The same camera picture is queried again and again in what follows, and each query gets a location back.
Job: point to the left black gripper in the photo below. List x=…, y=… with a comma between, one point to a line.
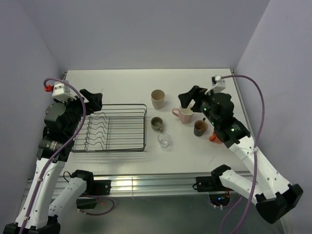
x=94, y=99

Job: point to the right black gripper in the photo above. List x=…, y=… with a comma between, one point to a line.
x=185, y=98

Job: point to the pink mug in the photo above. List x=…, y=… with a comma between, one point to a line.
x=184, y=115

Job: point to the beige tumbler cup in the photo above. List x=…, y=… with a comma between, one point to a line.
x=157, y=98

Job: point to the clear glass cup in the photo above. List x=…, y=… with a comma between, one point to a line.
x=164, y=140

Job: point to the orange mug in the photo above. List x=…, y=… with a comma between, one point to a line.
x=214, y=138

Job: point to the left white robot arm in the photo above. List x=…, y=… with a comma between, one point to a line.
x=40, y=213

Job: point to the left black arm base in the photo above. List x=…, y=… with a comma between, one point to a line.
x=98, y=187

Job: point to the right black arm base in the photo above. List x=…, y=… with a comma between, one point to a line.
x=206, y=184

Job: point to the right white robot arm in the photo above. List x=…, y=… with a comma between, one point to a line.
x=272, y=194

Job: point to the dark grey mug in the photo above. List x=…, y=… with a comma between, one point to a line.
x=200, y=127

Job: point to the grey-green small mug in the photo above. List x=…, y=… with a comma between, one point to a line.
x=157, y=124

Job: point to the black box under table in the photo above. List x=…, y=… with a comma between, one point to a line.
x=86, y=203

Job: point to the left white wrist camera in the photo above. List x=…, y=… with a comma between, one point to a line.
x=61, y=90

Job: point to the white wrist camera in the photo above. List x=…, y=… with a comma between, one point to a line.
x=61, y=90
x=218, y=85

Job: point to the grey wire dish rack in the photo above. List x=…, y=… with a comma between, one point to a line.
x=115, y=128

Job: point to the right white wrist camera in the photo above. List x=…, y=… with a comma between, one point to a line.
x=218, y=85

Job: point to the aluminium table rail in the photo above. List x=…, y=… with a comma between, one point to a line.
x=150, y=185

